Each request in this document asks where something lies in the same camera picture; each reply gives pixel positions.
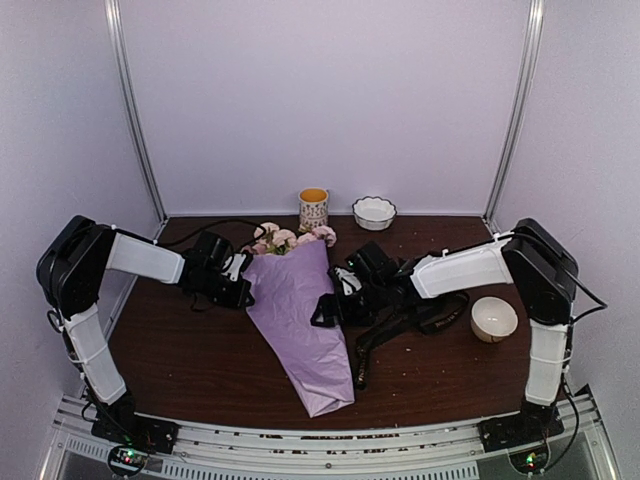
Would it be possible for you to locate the right aluminium frame post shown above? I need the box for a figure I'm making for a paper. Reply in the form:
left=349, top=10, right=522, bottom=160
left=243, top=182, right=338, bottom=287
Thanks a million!
left=483, top=0, right=545, bottom=232

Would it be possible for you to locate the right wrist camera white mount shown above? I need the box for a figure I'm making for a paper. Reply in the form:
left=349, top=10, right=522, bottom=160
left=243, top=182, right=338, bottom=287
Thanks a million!
left=333, top=267, right=362, bottom=296

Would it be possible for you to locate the front aluminium rail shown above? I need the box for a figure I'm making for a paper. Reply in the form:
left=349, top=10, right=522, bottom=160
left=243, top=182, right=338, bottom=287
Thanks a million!
left=35, top=394, right=622, bottom=479

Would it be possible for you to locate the pale pink rose stem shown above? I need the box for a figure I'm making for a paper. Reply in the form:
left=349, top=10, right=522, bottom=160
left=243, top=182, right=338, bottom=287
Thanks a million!
left=241, top=222, right=298, bottom=255

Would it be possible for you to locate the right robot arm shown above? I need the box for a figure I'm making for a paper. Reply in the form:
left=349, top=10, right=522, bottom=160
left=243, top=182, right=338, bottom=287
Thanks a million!
left=328, top=217, right=578, bottom=442

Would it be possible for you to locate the aluminium frame post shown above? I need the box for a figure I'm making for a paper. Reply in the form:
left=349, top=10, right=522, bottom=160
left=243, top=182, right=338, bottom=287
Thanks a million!
left=483, top=0, right=545, bottom=232
left=104, top=0, right=168, bottom=223

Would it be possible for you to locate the patterned cup with orange inside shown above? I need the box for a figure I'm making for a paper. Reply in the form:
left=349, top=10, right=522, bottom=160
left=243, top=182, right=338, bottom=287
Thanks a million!
left=298, top=188, right=329, bottom=233

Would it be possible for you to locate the left aluminium frame post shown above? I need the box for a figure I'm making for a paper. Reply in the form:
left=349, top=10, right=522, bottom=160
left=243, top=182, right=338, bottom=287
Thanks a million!
left=104, top=0, right=168, bottom=223

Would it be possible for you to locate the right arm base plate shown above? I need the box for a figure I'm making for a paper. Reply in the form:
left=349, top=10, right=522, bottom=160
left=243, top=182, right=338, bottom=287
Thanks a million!
left=478, top=412, right=565, bottom=453

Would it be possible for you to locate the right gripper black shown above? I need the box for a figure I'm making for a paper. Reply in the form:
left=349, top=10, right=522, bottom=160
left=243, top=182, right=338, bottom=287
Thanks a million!
left=311, top=280, right=388, bottom=328

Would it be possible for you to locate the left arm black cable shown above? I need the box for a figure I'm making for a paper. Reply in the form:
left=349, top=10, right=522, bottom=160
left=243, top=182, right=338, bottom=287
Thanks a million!
left=154, top=218, right=267, bottom=251

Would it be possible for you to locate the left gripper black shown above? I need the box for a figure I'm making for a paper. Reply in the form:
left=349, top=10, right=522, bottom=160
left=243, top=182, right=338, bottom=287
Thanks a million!
left=193, top=270, right=253, bottom=310

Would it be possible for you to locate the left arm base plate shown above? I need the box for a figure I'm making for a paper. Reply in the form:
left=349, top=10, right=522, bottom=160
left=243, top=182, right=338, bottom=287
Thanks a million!
left=91, top=417, right=179, bottom=454

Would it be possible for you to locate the right green circuit board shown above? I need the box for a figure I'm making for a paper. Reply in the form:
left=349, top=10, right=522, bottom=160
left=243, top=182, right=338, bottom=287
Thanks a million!
left=509, top=446, right=550, bottom=475

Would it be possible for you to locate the left green circuit board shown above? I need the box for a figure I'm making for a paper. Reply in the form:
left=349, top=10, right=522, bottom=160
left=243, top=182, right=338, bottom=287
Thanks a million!
left=107, top=446, right=149, bottom=476

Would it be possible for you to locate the plain white bowl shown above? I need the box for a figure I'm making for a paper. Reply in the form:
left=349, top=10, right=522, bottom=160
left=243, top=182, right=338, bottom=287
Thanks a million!
left=471, top=296, right=518, bottom=343

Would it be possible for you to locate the green circuit board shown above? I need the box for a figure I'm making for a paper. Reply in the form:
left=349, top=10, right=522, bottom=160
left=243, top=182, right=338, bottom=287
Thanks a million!
left=509, top=446, right=550, bottom=475
left=107, top=446, right=149, bottom=476

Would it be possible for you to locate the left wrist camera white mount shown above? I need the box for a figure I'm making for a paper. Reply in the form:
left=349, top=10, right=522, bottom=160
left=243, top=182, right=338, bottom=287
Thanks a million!
left=221, top=252, right=253, bottom=282

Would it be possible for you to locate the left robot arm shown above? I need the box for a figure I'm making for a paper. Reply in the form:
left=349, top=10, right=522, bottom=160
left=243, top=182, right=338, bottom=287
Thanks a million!
left=36, top=215, right=254, bottom=444

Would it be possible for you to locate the purple wrapping paper sheet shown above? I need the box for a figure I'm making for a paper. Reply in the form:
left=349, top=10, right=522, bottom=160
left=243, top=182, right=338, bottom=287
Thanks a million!
left=243, top=240, right=355, bottom=418

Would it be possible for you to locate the white scalloped bowl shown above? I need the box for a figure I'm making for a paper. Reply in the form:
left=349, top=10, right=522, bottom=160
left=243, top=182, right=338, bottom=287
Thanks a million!
left=352, top=196, right=397, bottom=231

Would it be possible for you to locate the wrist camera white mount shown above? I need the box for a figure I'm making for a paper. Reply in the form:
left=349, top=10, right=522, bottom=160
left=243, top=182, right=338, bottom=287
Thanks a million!
left=221, top=252, right=253, bottom=282
left=333, top=267, right=362, bottom=296

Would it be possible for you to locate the pink carnation stem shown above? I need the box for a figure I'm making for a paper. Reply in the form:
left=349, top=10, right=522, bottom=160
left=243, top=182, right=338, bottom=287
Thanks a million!
left=297, top=225, right=337, bottom=248

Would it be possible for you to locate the black printed ribbon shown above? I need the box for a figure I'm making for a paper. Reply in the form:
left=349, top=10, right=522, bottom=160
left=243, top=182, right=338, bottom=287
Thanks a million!
left=354, top=259, right=470, bottom=390

